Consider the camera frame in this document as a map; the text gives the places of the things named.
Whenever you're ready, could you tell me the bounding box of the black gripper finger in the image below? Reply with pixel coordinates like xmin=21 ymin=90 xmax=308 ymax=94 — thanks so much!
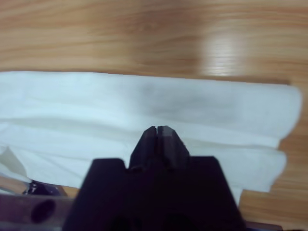
xmin=129 ymin=126 xmax=159 ymax=171
xmin=156 ymin=125 xmax=190 ymax=168

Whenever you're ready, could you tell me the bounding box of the white printed t-shirt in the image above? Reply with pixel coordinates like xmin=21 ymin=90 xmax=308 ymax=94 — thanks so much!
xmin=0 ymin=71 xmax=303 ymax=208

